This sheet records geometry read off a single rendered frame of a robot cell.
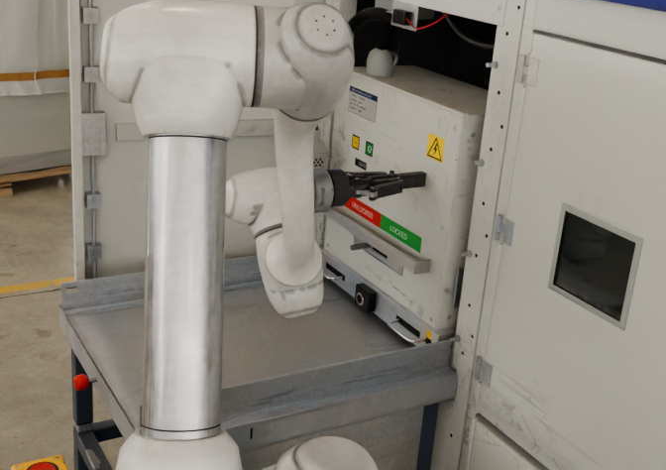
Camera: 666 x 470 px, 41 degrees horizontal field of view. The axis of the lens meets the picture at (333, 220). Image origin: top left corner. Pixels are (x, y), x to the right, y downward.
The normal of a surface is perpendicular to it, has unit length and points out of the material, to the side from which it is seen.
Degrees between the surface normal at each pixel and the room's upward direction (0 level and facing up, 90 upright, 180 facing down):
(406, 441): 90
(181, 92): 74
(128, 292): 90
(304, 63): 116
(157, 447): 31
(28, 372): 0
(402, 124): 90
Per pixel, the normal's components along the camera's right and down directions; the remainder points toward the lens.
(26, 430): 0.07, -0.94
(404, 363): 0.49, 0.33
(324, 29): 0.33, -0.29
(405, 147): -0.87, 0.11
